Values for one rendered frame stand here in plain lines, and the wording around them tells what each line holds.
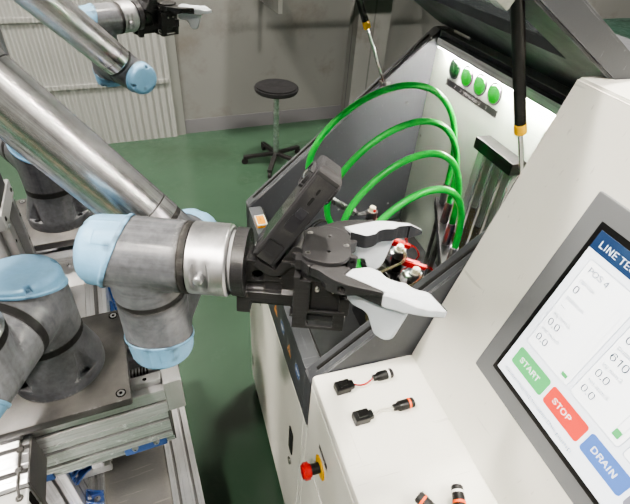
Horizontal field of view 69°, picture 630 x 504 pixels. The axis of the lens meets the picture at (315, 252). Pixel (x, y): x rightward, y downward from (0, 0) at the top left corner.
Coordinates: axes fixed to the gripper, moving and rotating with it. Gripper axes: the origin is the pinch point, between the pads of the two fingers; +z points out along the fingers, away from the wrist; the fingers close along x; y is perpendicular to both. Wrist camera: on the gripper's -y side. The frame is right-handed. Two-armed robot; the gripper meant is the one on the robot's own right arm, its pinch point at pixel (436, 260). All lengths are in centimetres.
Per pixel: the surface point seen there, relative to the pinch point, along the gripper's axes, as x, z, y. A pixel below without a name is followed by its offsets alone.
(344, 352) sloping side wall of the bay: -29, -5, 41
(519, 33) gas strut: -28.2, 11.9, -18.8
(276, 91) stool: -285, -50, 47
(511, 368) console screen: -15.1, 20.2, 27.5
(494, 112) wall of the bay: -73, 27, 1
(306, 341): -38, -13, 46
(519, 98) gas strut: -31.4, 15.6, -10.1
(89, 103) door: -305, -192, 72
